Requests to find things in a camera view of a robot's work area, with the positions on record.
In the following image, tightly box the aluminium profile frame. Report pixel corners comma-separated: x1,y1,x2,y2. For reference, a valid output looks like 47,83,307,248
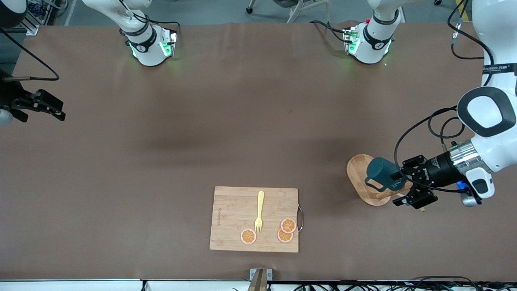
22,4,40,36

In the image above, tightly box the wooden mug rack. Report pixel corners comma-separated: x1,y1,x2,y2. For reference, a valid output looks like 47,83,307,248
346,154,427,212

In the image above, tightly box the metal bracket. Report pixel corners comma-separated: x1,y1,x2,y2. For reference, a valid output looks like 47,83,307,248
249,268,273,291

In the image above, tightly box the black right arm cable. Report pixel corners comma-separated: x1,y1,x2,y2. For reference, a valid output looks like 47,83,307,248
0,0,181,81

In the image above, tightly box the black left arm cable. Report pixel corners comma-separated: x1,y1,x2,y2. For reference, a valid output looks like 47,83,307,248
394,0,494,192

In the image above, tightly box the dark teal cup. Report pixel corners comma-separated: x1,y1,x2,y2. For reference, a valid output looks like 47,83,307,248
364,157,408,193

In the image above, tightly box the office chair base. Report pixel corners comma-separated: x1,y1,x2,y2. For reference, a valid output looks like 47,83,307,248
246,0,331,23

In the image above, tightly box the white table edge rail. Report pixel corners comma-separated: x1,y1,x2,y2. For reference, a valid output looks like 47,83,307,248
0,278,517,291

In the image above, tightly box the yellow plastic fork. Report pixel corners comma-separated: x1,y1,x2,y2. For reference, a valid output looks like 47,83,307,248
254,191,265,234

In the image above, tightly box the black base cable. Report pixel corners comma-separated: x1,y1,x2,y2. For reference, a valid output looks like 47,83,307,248
310,19,349,44

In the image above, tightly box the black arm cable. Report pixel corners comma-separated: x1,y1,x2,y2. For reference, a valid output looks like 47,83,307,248
0,0,181,81
394,0,494,192

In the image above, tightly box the brown table mat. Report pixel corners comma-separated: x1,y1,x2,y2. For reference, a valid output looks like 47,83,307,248
0,21,517,281

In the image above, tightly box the black cable bundle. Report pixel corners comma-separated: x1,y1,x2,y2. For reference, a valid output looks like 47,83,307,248
293,276,517,291

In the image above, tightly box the bamboo cutting board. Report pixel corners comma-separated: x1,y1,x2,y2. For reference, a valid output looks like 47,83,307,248
209,186,304,253

